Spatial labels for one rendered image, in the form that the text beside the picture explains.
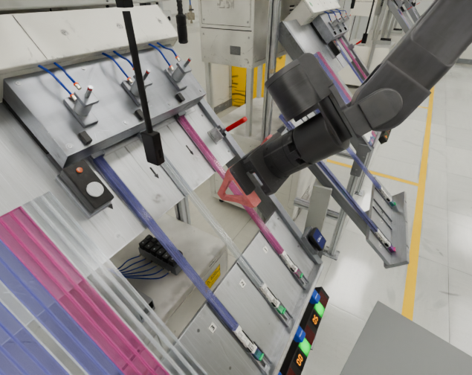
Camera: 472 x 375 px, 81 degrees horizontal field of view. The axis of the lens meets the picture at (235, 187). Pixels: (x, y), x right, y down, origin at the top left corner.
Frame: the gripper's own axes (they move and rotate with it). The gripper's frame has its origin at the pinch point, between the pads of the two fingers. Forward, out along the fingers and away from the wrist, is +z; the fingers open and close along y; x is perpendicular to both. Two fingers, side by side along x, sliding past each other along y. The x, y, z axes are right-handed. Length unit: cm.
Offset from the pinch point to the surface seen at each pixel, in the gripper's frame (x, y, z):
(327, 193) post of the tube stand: 24.8, -41.7, 10.8
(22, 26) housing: -37.3, 11.1, 7.2
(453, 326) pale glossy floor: 128, -81, 16
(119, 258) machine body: 4, 3, 62
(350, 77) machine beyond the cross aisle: 19, -452, 103
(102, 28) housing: -35.6, -1.2, 7.1
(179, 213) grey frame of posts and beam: 5, -22, 57
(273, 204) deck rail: 13.7, -19.1, 12.9
